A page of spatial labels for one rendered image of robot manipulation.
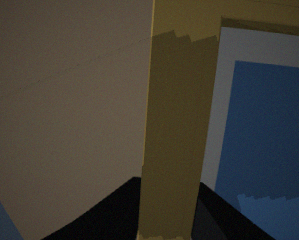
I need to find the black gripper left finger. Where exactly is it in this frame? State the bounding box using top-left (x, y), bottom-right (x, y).
top-left (42, 177), bottom-right (142, 240)

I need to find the tan wooden picture frame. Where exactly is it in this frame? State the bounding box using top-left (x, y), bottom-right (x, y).
top-left (137, 0), bottom-right (299, 240)

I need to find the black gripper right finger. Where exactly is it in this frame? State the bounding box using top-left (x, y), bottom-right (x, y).
top-left (190, 181), bottom-right (274, 240)

